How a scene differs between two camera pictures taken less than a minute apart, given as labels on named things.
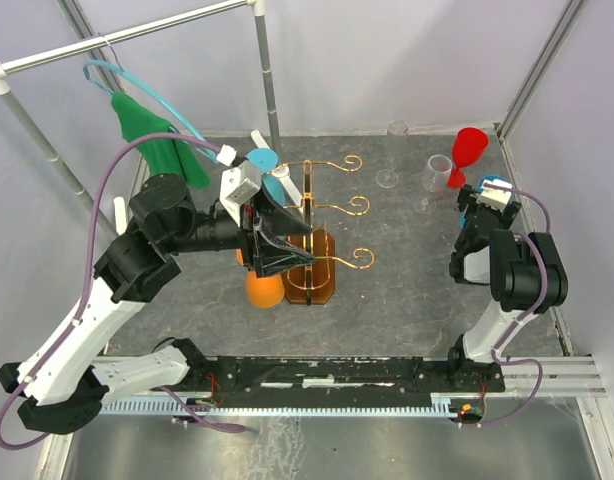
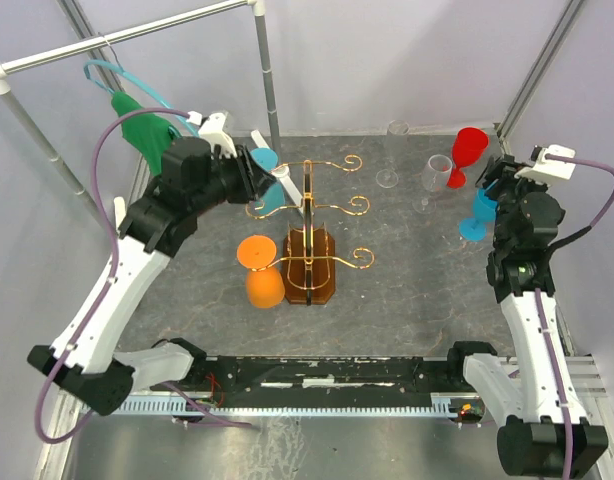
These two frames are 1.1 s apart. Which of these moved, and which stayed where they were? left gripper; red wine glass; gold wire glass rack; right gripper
Moved: left gripper; right gripper
Stayed: red wine glass; gold wire glass rack
